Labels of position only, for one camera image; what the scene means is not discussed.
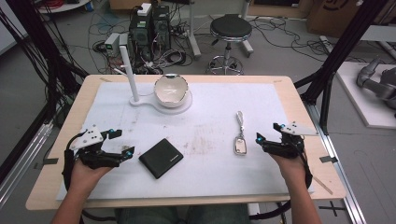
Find aluminium rail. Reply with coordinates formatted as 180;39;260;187
305;102;368;224
0;121;54;208

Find black tape piece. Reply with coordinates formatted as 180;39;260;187
33;157;60;171
318;155;339;164

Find black frame post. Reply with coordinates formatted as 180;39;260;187
293;0;390;135
5;0;89;94

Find white power strip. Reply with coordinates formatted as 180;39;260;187
319;35;336;54

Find cardboard box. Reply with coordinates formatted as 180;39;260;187
305;0;396;39

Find white table mat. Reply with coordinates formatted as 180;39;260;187
56;81;315;202

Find black computer tower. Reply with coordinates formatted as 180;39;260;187
128;3;154;63
151;4;172;53

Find small grey box device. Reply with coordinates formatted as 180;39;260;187
104;32;129;58

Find white bowl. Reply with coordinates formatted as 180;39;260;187
153;73;190;109

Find black round stool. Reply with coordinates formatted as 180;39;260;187
206;13;254;76

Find person's legs in jeans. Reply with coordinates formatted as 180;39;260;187
114;203;250;224

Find person's right hand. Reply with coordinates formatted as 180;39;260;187
269;151;308;189

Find black wallet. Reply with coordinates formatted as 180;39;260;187
138;137;185;180

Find white floor board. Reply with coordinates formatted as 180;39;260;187
335;61;396;131

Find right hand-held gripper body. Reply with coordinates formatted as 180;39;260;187
262;121;319;160

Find white stand with pole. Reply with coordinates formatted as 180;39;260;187
119;45;193;116

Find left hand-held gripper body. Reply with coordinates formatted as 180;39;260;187
68;124;127;171

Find silver car key with strap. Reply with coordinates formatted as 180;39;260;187
233;110;248;157

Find person's left hand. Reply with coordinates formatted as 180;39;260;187
68;158;114;194

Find white table leg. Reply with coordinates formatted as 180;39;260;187
186;0;203;61

